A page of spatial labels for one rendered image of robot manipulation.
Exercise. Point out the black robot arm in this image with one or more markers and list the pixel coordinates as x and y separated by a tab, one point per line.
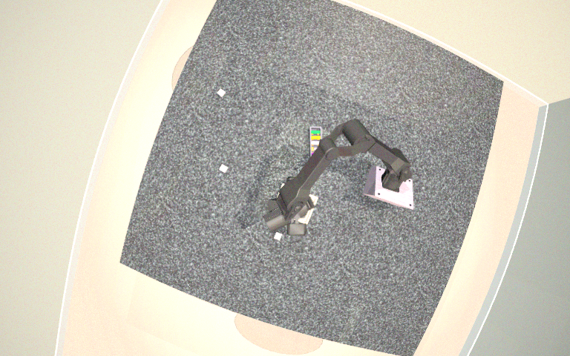
294	201

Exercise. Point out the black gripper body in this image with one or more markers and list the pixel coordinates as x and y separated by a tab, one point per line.
296	229

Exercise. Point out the cream open tray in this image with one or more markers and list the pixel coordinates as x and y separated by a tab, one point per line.
306	219

